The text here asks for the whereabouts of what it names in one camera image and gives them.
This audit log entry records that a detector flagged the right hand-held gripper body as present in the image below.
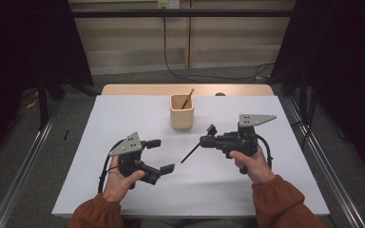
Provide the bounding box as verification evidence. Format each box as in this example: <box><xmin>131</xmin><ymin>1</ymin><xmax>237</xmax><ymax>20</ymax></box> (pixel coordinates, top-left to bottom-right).
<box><xmin>222</xmin><ymin>114</ymin><xmax>278</xmax><ymax>159</ymax></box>

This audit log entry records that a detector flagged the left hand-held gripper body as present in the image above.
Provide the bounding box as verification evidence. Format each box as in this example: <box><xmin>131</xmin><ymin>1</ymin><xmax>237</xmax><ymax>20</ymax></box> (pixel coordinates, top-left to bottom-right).
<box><xmin>108</xmin><ymin>131</ymin><xmax>162</xmax><ymax>186</ymax></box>

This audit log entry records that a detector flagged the beige square cup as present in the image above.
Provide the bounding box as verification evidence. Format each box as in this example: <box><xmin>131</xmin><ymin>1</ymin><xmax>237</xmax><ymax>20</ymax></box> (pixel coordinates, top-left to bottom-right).
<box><xmin>169</xmin><ymin>93</ymin><xmax>195</xmax><ymax>130</ymax></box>

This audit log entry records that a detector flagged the person's left hand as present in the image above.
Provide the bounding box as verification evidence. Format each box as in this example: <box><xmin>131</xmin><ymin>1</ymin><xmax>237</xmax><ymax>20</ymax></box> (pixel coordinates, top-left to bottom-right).
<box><xmin>102</xmin><ymin>156</ymin><xmax>146</xmax><ymax>204</ymax></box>

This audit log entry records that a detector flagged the person's right hand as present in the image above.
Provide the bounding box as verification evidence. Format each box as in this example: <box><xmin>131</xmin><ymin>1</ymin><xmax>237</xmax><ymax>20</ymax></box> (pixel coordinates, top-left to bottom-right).
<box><xmin>228</xmin><ymin>146</ymin><xmax>278</xmax><ymax>185</ymax></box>

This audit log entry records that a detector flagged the white table mat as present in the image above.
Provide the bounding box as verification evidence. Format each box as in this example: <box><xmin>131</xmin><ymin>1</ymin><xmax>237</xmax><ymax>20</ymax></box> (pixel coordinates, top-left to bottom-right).
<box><xmin>50</xmin><ymin>94</ymin><xmax>331</xmax><ymax>218</ymax></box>

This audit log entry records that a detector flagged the wooden table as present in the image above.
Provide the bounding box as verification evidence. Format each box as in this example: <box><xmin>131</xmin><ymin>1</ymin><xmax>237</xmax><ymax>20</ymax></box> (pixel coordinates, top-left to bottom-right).
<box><xmin>100</xmin><ymin>83</ymin><xmax>275</xmax><ymax>97</ymax></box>

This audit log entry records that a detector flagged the black metal stand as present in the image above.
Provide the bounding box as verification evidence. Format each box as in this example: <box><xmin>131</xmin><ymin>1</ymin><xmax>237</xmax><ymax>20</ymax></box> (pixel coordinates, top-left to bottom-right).
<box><xmin>37</xmin><ymin>74</ymin><xmax>50</xmax><ymax>131</ymax></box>

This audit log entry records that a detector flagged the small yellow object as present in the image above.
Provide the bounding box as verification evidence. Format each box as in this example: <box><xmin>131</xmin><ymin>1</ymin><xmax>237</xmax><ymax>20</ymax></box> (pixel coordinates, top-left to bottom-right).
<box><xmin>25</xmin><ymin>99</ymin><xmax>41</xmax><ymax>110</ymax></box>

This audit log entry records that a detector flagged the black horizontal bar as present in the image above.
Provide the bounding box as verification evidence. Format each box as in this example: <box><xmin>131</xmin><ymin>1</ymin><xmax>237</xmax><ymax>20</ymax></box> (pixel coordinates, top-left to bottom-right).
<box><xmin>70</xmin><ymin>9</ymin><xmax>296</xmax><ymax>18</ymax></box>

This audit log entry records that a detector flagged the black curtain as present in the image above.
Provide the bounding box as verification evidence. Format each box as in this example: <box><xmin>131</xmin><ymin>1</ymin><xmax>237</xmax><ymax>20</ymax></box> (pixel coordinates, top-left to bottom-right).
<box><xmin>270</xmin><ymin>0</ymin><xmax>365</xmax><ymax>181</ymax></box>
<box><xmin>0</xmin><ymin>0</ymin><xmax>94</xmax><ymax>169</ymax></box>

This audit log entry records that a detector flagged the right hand-held gripper cable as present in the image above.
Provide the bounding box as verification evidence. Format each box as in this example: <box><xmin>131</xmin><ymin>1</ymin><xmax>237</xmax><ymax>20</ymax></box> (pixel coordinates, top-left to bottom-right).
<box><xmin>256</xmin><ymin>134</ymin><xmax>274</xmax><ymax>170</ymax></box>

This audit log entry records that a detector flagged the hand-held gripper cable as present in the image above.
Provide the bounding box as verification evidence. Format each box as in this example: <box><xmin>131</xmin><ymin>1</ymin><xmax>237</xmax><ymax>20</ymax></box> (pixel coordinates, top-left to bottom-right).
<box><xmin>97</xmin><ymin>139</ymin><xmax>125</xmax><ymax>195</ymax></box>
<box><xmin>256</xmin><ymin>134</ymin><xmax>274</xmax><ymax>170</ymax></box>

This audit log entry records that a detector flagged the left hand-held gripper cable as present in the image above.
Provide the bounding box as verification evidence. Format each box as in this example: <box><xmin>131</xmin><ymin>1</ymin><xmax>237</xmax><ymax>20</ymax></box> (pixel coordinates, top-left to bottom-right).
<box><xmin>97</xmin><ymin>139</ymin><xmax>125</xmax><ymax>195</ymax></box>

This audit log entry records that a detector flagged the aluminium floor rail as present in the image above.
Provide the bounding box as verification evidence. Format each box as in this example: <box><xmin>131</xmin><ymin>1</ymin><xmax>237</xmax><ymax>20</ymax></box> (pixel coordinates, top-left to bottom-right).
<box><xmin>283</xmin><ymin>96</ymin><xmax>365</xmax><ymax>228</ymax></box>
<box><xmin>0</xmin><ymin>101</ymin><xmax>63</xmax><ymax>228</ymax></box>

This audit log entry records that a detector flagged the black power cable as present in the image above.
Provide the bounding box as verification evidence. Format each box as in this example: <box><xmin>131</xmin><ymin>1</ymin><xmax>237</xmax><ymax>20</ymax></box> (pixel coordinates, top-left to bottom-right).
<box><xmin>162</xmin><ymin>6</ymin><xmax>277</xmax><ymax>81</ymax></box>

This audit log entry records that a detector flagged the white wall socket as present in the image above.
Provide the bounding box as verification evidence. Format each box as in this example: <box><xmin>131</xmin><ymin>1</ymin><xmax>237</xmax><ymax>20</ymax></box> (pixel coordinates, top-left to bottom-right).
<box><xmin>157</xmin><ymin>0</ymin><xmax>181</xmax><ymax>10</ymax></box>

